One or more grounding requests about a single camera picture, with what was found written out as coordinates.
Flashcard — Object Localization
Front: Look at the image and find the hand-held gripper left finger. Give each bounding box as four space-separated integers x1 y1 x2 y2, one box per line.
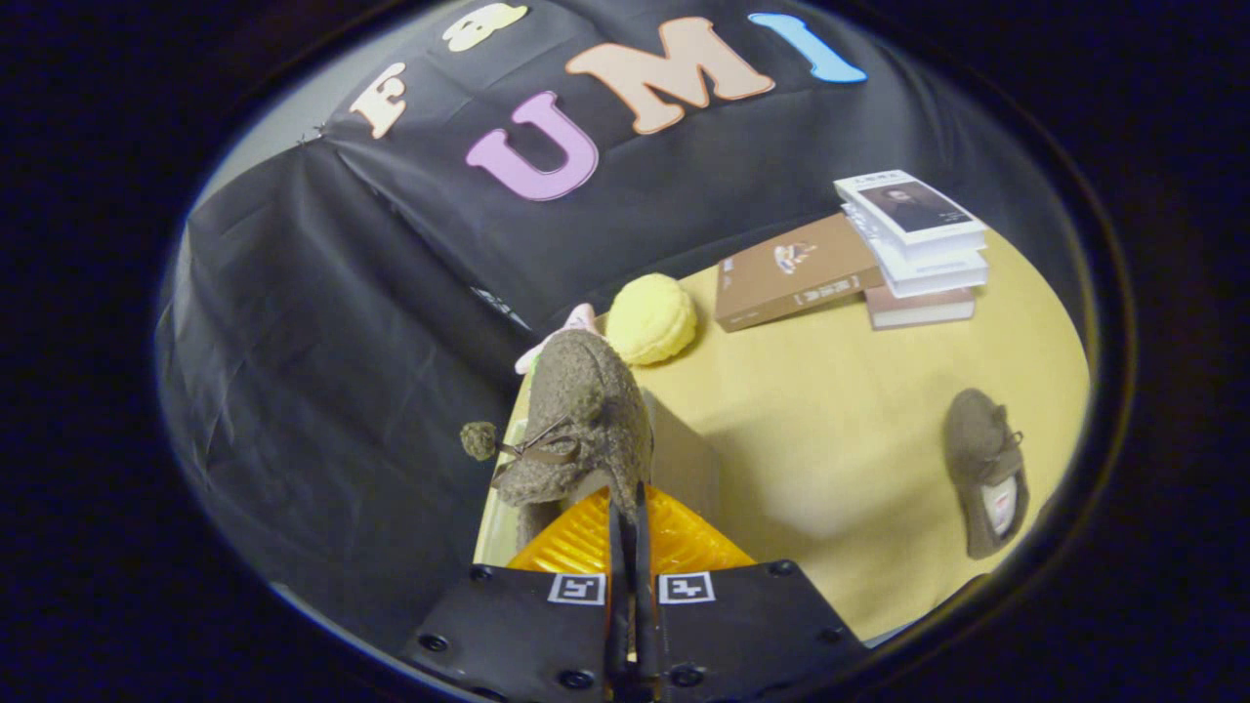
400 483 632 703

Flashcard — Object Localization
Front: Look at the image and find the pink and white plush toy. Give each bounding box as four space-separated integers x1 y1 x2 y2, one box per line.
514 303 600 377

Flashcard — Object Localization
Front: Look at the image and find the pinkish brown book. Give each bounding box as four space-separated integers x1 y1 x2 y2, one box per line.
864 283 978 332

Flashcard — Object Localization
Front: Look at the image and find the brown fuzzy shoe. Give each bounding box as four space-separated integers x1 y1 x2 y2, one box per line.
942 388 1032 561
459 329 655 548

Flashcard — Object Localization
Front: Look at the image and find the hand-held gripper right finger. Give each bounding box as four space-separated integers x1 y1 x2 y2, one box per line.
632 480 870 703

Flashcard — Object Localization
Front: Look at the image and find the white book with portrait cover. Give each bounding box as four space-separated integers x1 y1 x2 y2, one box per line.
834 170 988 257

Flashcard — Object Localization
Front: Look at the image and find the yellow round plush toy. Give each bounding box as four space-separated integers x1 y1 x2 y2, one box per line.
605 273 700 368

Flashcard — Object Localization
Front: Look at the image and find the black backdrop cloth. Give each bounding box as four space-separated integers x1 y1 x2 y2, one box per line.
156 0 1087 667

